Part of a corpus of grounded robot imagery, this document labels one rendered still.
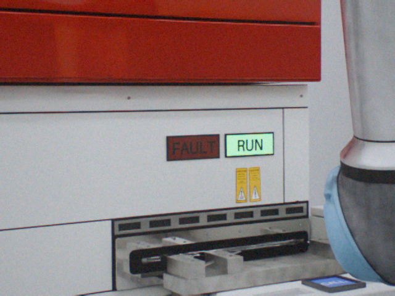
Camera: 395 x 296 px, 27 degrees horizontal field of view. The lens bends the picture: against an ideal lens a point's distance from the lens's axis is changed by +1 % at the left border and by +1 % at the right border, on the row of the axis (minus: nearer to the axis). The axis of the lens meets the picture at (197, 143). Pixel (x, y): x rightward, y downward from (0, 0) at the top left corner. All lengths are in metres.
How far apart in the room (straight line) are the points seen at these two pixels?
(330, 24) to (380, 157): 2.94
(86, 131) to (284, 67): 0.42
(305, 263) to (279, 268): 0.06
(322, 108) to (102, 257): 2.27
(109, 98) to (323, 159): 2.26
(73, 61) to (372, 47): 0.76
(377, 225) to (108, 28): 0.79
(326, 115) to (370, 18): 2.93
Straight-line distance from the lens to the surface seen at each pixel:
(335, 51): 3.69
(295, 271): 1.55
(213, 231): 1.59
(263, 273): 1.51
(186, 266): 1.43
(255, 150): 1.64
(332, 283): 1.03
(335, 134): 3.69
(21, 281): 1.45
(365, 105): 0.76
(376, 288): 1.03
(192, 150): 1.56
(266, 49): 1.60
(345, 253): 0.79
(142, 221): 1.52
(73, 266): 1.48
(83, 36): 1.41
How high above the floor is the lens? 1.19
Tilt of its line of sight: 3 degrees down
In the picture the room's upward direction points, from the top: 1 degrees counter-clockwise
